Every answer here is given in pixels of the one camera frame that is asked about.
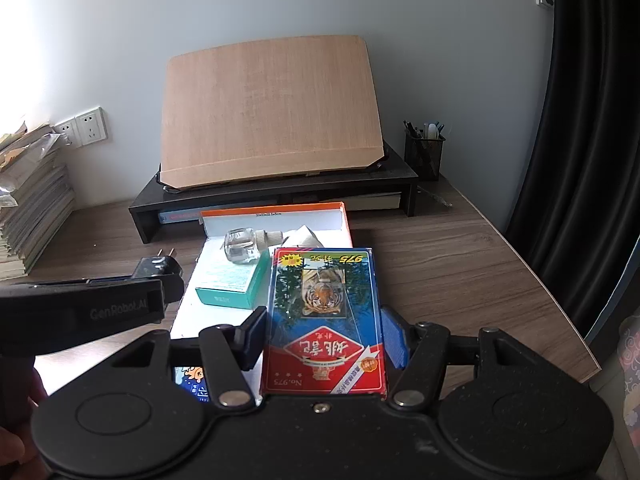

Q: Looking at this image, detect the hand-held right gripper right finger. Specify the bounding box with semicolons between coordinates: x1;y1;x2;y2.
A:
381;307;531;408

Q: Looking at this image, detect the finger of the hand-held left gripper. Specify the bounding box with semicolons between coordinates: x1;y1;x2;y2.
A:
160;271;186;306

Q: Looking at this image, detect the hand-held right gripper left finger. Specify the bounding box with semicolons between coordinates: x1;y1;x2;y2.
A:
107;305;268;408

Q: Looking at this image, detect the black plug charger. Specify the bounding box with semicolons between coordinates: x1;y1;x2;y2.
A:
131;247;185;303

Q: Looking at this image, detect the orange and white cardboard box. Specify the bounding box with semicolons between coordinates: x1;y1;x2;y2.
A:
170;201;353;407

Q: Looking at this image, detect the teal cardboard box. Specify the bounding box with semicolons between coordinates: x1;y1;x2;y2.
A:
194;247;271;308

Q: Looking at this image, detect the red tiger playing card box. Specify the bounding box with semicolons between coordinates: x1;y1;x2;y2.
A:
260;246;388;401

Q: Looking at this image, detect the blue cartoon card box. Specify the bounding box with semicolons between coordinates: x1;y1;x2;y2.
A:
172;365;211;403

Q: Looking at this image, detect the clear repellent liquid bottle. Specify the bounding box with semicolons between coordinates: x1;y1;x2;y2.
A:
222;228;285;265

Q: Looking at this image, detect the white mosquito repellent heater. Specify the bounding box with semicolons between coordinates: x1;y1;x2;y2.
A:
287;225;326;250

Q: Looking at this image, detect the person's left hand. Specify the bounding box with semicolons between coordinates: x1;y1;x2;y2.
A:
0;366;49;467

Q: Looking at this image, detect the blue and red book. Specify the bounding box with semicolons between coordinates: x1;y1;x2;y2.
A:
159;207;278;224

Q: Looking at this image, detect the black monitor riser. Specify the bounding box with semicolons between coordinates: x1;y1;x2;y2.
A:
128;142;419;245

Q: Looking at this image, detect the stack of books and papers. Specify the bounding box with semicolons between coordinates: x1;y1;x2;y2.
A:
0;122;76;281

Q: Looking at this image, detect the clear plastic wrapper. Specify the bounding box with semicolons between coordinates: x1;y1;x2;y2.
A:
417;185;453;208

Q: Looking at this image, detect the black mesh pen holder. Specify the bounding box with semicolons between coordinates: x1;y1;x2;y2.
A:
404;120;447;182

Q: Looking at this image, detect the wooden reading board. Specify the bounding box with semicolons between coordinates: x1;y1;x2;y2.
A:
159;34;385;192

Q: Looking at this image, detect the white wall socket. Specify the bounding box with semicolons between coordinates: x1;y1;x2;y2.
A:
75;106;108;145
52;117;81;147

